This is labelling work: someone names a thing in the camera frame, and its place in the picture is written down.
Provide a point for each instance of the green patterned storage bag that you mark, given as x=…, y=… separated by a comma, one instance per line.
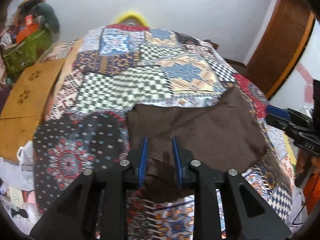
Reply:
x=27, y=52

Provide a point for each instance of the white plastic bag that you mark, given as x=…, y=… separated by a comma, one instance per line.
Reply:
x=20, y=175

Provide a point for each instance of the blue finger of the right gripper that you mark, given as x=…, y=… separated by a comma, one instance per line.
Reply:
x=278, y=112

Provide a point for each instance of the person right hand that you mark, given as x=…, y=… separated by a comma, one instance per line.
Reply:
x=301, y=160

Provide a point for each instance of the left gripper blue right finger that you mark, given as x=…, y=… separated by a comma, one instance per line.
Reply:
x=179, y=160

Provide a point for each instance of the orange box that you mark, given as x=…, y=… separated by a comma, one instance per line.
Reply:
x=30, y=27

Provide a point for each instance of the patchwork patterned bedspread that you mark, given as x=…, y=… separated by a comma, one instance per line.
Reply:
x=118, y=66

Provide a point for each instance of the brown cloth garment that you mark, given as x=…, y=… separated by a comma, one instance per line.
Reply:
x=223, y=136

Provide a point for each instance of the yellow foam tube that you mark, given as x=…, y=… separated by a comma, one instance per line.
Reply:
x=132, y=15

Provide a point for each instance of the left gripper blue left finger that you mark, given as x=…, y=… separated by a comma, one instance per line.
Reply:
x=143, y=154

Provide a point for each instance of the wooden door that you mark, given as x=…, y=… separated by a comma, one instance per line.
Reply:
x=281, y=45

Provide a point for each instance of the dark patterned garment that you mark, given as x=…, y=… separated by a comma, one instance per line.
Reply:
x=65, y=147

